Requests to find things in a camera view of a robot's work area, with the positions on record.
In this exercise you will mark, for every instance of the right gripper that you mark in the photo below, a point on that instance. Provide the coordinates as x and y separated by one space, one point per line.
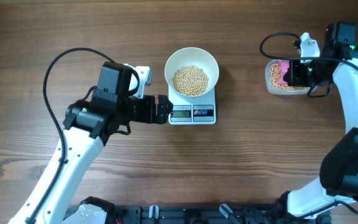
292 76

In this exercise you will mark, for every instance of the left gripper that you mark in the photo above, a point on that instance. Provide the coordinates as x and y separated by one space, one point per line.
162 114

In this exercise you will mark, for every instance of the pink plastic scoop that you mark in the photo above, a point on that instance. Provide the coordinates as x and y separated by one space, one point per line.
283 66

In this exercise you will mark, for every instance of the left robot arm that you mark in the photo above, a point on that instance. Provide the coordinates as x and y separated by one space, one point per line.
117 100

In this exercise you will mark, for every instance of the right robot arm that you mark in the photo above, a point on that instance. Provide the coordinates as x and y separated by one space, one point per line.
336 63

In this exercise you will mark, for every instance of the soybeans in white bowl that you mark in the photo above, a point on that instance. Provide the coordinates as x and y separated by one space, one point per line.
190 81

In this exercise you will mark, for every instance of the white digital kitchen scale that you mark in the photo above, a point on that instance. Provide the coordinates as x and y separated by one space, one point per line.
188 110

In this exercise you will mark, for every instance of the white bowl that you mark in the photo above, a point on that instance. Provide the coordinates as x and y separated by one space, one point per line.
192 56

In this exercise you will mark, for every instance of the pile of soybeans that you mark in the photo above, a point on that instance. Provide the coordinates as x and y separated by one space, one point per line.
274 72

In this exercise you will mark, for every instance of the clear plastic container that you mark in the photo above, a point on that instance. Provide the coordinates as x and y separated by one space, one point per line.
274 91

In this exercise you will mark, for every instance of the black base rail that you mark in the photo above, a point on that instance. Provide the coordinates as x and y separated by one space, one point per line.
88 213

